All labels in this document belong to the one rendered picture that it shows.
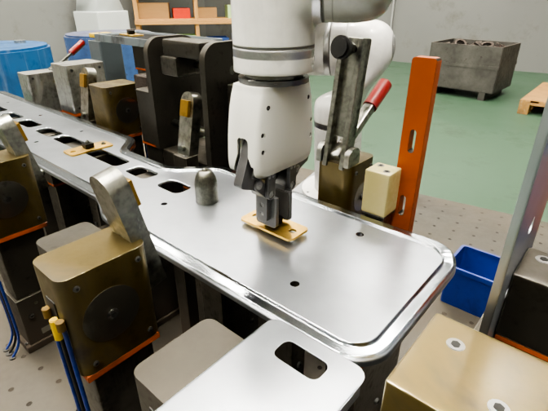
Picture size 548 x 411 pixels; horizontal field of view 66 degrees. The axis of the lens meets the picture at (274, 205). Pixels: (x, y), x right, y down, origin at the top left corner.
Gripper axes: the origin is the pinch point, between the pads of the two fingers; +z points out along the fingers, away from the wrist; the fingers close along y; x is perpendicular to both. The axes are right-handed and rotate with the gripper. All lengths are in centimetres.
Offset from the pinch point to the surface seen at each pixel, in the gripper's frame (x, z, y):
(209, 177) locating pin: -11.4, -0.7, 0.3
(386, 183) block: 9.3, -1.9, -10.7
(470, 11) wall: -246, 9, -836
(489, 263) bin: 17, 27, -48
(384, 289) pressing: 16.3, 3.4, 2.0
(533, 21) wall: -143, 22, -851
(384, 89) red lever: 0.9, -10.4, -24.3
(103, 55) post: -92, -7, -31
